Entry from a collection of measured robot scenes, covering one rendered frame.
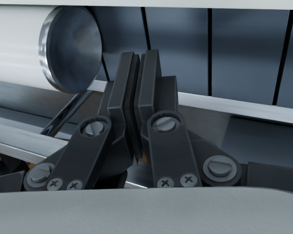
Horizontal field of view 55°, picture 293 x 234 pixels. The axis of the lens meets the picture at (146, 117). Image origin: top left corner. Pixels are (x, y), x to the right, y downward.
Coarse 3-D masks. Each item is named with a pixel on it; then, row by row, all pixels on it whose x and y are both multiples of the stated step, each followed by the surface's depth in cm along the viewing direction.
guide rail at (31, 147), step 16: (0, 128) 17; (16, 128) 17; (0, 144) 16; (16, 144) 16; (32, 144) 16; (48, 144) 16; (64, 144) 15; (32, 160) 16; (128, 176) 13; (144, 176) 13
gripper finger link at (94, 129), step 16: (80, 128) 9; (96, 128) 9; (112, 128) 9; (80, 144) 9; (96, 144) 9; (64, 160) 8; (80, 160) 8; (96, 160) 8; (64, 176) 8; (80, 176) 8; (96, 176) 8
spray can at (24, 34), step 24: (0, 24) 16; (24, 24) 15; (48, 24) 14; (72, 24) 17; (96, 24) 18; (0, 48) 16; (24, 48) 15; (48, 48) 14; (72, 48) 17; (96, 48) 18; (0, 72) 17; (24, 72) 16; (48, 72) 15; (72, 72) 17; (96, 72) 19
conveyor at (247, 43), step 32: (128, 32) 18; (160, 32) 17; (192, 32) 16; (224, 32) 15; (256, 32) 14; (288, 32) 14; (160, 64) 18; (192, 64) 17; (224, 64) 16; (256, 64) 15; (288, 64) 15; (224, 96) 18; (256, 96) 17; (288, 96) 16
